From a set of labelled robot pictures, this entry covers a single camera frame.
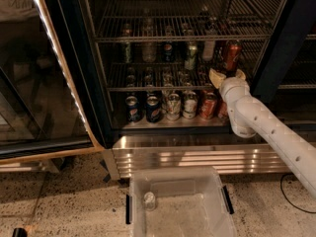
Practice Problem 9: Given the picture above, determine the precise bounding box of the clear water bottle middle shelf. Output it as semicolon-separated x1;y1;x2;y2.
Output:
142;42;157;62

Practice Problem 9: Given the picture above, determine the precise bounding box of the red coke can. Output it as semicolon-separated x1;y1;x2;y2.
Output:
217;100;228;119
199;92;217;119

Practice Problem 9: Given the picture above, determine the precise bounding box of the open glass fridge door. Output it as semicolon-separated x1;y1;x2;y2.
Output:
0;0;102;165

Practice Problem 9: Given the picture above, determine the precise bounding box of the middle wire shelf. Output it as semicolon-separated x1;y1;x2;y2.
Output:
106;39;268;93

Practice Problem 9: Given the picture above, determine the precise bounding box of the blue pepsi can left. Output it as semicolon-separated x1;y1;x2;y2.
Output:
125;96;141;122

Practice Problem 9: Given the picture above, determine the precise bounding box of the white can middle shelf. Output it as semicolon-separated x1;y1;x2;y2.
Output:
202;40;215;61

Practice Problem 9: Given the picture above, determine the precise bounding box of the blue pepsi can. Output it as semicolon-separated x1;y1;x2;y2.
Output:
125;96;141;122
146;96;161;122

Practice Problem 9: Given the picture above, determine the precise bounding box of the upper wire shelf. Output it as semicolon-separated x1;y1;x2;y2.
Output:
95;0;286;42

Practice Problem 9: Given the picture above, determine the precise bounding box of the red coke can bottom right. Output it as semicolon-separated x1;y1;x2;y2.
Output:
217;100;228;119

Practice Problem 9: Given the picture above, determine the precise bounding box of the clear plastic bin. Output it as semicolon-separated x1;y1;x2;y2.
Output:
126;167;237;237

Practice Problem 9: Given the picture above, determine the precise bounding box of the red coke can bottom left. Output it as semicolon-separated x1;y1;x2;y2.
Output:
199;92;217;119

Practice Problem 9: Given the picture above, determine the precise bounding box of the black object on floor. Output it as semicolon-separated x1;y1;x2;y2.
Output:
12;228;28;237

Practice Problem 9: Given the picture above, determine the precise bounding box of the clear cup in bin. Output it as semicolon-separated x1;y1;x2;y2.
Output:
143;192;156;211

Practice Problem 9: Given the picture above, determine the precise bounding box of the white green can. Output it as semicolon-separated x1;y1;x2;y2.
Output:
183;91;198;119
166;93;181;121

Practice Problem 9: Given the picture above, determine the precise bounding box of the black cable on floor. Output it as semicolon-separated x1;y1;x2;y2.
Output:
279;172;316;215

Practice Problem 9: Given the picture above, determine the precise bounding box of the black commercial fridge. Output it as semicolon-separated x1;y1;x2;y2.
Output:
44;0;316;148

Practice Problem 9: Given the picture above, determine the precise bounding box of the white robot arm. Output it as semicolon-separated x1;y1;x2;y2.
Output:
208;68;316;198

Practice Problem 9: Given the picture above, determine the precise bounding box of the red coke can shelf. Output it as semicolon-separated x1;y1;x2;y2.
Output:
223;39;242;72

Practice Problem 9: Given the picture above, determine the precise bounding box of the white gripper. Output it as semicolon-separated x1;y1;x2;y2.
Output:
209;69;250;101

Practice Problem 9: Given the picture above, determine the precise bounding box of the pepsi can middle shelf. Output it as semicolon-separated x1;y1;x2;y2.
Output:
163;42;175;62

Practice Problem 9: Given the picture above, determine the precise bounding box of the green sprite can middle shelf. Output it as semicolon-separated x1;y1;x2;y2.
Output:
185;41;198;70

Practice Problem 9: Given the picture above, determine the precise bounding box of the green can middle shelf left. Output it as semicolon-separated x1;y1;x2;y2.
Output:
121;42;132;63

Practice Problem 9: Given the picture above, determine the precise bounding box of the wire shelf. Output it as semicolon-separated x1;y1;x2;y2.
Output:
95;0;286;42
106;39;268;93

